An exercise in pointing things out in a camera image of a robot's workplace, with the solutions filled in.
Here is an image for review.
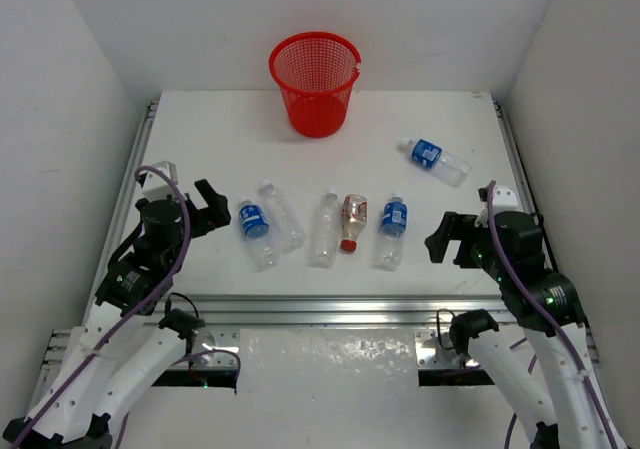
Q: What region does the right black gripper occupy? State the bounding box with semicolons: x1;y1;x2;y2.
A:
425;208;509;281

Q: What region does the clear ribbed bottle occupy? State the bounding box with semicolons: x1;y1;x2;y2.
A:
258;181;306;253

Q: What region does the red cap red label bottle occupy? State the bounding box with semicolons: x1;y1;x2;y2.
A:
340;194;368;253

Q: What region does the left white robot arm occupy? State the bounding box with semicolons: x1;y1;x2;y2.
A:
3;179;231;448

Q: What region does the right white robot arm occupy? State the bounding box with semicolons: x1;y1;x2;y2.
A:
425;211;626;448

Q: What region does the red plastic mesh bin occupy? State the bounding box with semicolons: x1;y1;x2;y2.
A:
268;31;362;138

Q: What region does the white front cover sheet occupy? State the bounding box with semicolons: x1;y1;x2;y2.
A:
238;329;418;394

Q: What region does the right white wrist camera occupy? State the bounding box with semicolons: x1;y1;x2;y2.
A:
475;185;519;227

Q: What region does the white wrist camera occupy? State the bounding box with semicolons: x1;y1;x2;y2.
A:
139;161;178;201
475;185;519;227

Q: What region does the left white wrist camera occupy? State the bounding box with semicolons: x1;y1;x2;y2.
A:
139;161;178;201

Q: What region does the aluminium front rail frame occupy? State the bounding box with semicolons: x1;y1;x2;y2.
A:
39;96;601;385

